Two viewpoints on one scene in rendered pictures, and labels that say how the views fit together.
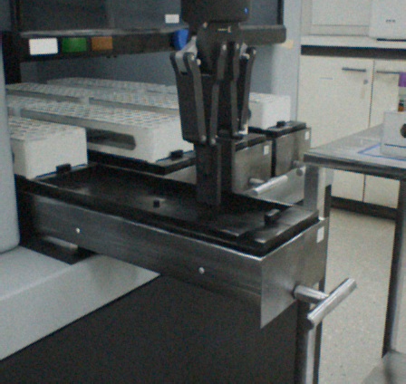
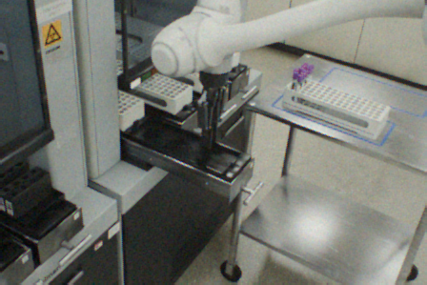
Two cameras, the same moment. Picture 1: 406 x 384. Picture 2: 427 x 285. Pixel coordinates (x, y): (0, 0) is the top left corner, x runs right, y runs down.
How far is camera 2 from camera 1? 0.84 m
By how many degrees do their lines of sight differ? 19
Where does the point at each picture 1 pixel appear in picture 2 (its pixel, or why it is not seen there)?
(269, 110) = not seen: hidden behind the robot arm
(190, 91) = (203, 113)
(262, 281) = (230, 191)
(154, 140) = (176, 105)
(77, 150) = (140, 111)
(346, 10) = not seen: outside the picture
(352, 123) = not seen: outside the picture
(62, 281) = (145, 178)
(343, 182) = not seen: hidden behind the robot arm
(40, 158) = (127, 121)
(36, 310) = (136, 192)
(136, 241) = (179, 168)
